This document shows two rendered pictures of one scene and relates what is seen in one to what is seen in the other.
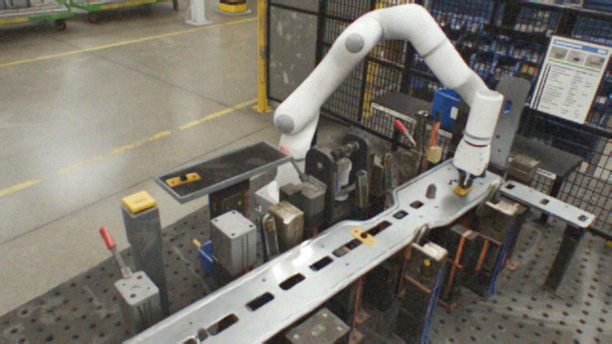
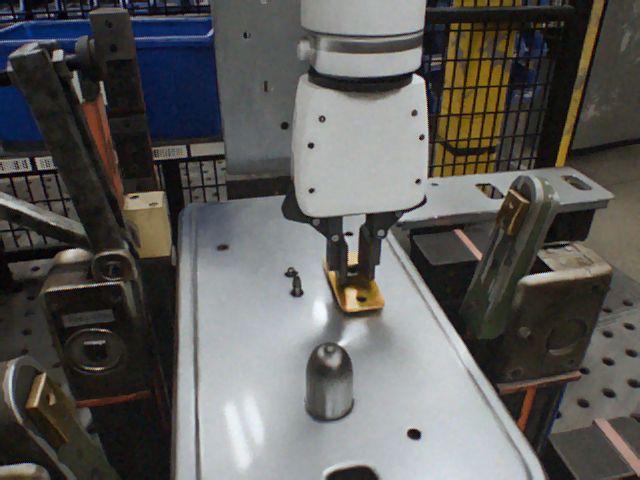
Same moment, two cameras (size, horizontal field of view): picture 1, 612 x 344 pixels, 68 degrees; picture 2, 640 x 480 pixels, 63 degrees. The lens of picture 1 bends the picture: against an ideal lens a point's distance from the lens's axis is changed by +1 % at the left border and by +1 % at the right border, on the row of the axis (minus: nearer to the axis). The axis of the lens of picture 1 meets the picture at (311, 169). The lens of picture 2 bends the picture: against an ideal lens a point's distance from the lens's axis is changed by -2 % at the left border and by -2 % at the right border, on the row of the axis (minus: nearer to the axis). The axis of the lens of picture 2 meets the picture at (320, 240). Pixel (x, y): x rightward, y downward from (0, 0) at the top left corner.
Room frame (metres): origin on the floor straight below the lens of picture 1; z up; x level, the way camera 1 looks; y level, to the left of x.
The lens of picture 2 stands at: (1.14, -0.19, 1.28)
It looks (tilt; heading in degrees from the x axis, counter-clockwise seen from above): 31 degrees down; 303
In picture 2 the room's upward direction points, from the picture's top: straight up
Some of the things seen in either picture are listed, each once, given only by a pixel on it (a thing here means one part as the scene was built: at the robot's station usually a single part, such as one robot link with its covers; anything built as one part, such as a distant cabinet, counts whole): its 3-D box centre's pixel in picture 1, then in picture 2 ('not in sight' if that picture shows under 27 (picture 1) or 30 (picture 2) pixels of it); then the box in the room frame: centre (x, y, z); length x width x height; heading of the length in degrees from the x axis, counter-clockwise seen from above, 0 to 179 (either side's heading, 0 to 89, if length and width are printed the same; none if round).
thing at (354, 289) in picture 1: (340, 290); not in sight; (0.97, -0.11, 0.84); 0.17 x 0.06 x 0.29; 45
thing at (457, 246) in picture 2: (498, 237); (441, 343); (1.29, -0.68, 0.84); 0.11 x 0.10 x 0.28; 45
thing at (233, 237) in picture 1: (235, 283); not in sight; (0.92, 0.19, 0.90); 0.13 x 0.10 x 0.41; 45
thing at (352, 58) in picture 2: (476, 136); (358, 49); (1.33, -0.52, 1.20); 0.09 x 0.08 x 0.03; 46
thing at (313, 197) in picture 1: (306, 238); not in sight; (1.15, 0.00, 0.89); 0.13 x 0.11 x 0.38; 45
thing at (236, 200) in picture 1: (229, 233); not in sight; (1.10, 0.24, 0.92); 0.10 x 0.08 x 0.45; 135
